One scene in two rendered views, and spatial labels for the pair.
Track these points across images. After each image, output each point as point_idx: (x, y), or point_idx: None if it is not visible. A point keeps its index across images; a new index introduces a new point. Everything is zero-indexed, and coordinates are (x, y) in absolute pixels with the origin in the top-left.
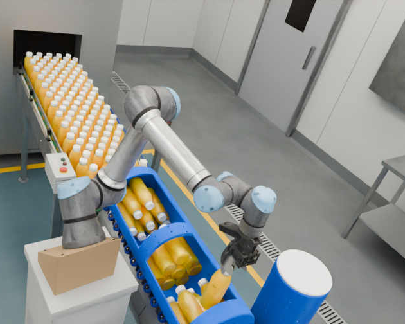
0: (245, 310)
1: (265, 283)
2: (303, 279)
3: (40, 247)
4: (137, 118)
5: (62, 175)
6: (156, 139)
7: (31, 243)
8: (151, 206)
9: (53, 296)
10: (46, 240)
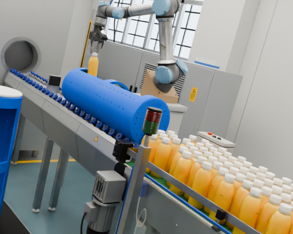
0: (75, 68)
1: (17, 119)
2: (4, 88)
3: (180, 105)
4: None
5: (206, 132)
6: None
7: (185, 107)
8: None
9: None
10: (180, 106)
